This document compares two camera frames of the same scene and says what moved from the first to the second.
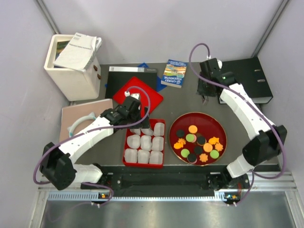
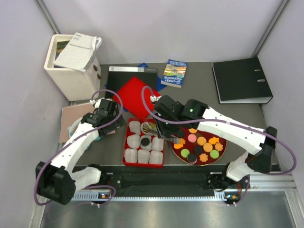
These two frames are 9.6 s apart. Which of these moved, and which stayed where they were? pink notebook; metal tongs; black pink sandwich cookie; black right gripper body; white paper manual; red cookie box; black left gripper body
Moved: black right gripper body; metal tongs; black left gripper body
Stayed: white paper manual; black pink sandwich cookie; red cookie box; pink notebook
